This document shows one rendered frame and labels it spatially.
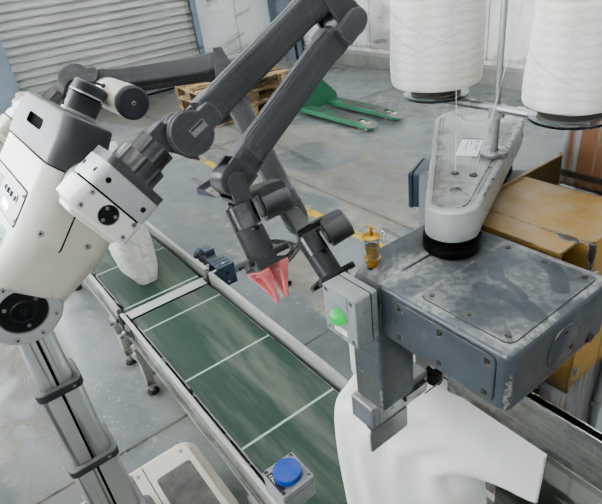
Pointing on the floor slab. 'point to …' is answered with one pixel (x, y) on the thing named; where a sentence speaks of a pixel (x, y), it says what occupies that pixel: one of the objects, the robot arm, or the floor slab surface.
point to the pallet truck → (324, 94)
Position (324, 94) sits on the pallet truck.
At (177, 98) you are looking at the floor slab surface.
